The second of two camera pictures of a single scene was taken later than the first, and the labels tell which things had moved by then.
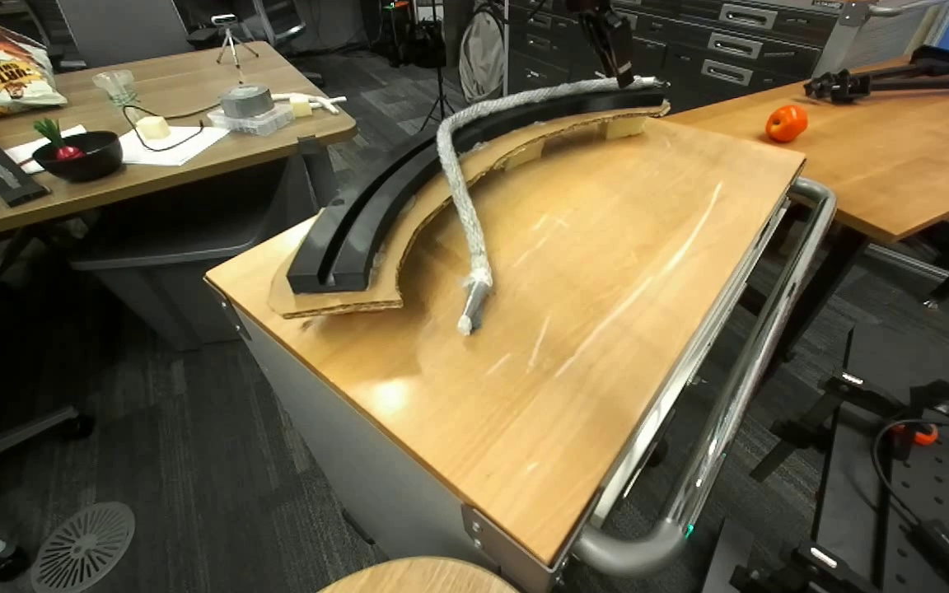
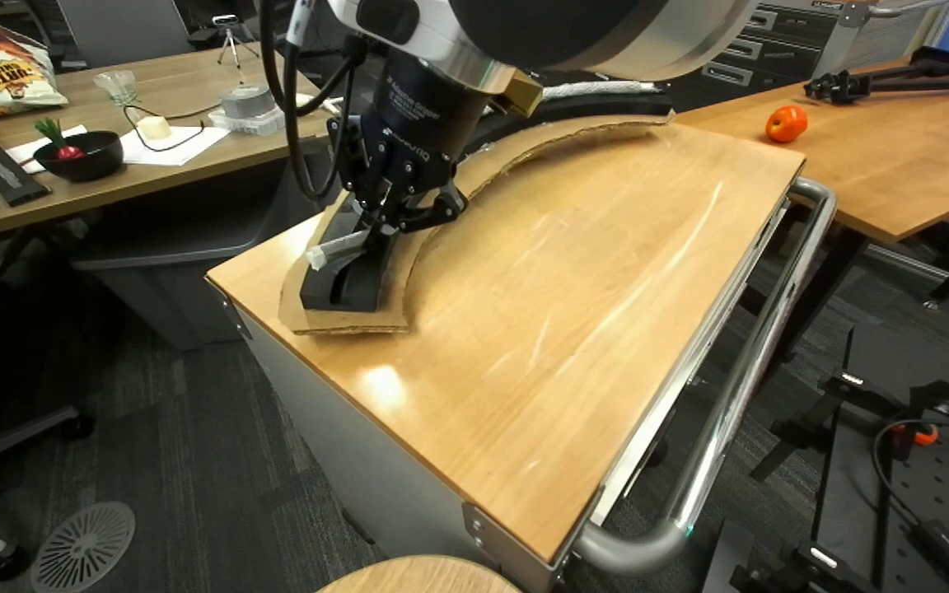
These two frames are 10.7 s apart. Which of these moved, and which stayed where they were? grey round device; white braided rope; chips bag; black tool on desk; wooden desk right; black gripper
Moved: white braided rope; black gripper
Stayed: chips bag; grey round device; wooden desk right; black tool on desk
